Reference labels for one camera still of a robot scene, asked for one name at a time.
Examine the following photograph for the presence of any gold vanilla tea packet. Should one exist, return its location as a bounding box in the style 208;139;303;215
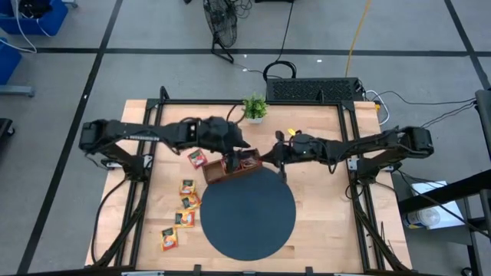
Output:
240;150;263;170

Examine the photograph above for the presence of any black floor fan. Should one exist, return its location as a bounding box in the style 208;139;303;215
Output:
202;0;239;64

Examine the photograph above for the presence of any white cable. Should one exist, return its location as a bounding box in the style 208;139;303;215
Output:
364;90;390;127

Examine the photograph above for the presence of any orange tea packet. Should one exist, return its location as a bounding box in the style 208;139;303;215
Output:
160;226;180;252
174;209;196;229
181;193;203;211
179;179;197;196

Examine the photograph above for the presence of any white box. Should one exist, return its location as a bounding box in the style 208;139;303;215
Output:
410;180;466;230

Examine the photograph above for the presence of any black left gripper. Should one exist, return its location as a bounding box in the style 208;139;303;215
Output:
193;116;252;173

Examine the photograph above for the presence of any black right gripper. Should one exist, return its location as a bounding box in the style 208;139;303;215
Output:
260;130;298;183

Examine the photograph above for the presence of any black chair base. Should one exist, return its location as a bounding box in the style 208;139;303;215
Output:
0;117;16;137

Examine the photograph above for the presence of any blue plastic bin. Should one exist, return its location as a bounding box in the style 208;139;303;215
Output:
0;38;23;86
0;0;69;36

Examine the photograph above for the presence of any black hanging cable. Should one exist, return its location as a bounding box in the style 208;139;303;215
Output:
262;0;298;83

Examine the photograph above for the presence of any white wipes canister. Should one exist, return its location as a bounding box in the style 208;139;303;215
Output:
401;206;442;230

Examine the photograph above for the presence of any yellow hanging cable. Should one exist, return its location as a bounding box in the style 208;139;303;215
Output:
344;0;373;77

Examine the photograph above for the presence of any wooden tea organizer box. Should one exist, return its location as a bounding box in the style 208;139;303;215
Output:
202;148;265;186

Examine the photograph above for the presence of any black side stand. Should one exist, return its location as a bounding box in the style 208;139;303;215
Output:
397;89;491;276

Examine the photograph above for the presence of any black computer case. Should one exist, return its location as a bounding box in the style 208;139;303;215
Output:
265;77;365;103

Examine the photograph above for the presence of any black power cable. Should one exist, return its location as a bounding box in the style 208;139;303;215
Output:
91;175;133;266

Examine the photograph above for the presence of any grey metal cart base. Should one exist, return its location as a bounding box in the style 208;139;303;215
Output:
0;84;36;97

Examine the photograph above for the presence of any round blue woven placemat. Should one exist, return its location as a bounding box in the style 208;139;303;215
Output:
199;167;298;262

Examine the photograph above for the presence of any green plant in white pot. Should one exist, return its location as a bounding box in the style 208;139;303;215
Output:
241;93;269;125

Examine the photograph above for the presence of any black metal table frame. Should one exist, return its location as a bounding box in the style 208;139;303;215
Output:
84;86;414;276

